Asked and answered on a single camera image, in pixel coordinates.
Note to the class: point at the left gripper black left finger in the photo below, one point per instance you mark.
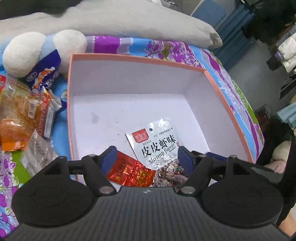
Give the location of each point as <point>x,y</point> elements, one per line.
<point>96,167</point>

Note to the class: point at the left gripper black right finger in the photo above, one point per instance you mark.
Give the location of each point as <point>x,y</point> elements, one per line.
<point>198,168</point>

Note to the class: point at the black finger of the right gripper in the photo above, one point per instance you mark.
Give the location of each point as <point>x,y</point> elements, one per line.
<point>216,157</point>

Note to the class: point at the red foil snack packet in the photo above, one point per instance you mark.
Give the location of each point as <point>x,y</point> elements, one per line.
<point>129,172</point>

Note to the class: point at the white shrimp flavor snack packet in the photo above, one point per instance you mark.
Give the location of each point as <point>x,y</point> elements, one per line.
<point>156,145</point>

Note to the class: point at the orange clear snack bag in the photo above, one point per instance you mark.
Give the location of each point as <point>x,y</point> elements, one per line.
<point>22,113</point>

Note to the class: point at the clear grey snack packet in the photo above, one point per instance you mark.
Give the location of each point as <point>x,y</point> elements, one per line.
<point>37,154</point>

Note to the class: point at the pink cardboard box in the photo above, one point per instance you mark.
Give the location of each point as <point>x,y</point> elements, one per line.
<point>111,95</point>

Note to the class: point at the blue and white snack packet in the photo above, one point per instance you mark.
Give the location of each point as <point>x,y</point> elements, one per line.
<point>43,73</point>

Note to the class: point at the white and blue plush toy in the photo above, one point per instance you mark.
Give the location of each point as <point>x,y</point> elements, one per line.
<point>20,54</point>

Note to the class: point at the grey duvet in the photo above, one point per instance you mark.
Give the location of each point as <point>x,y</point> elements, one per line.
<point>138,19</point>

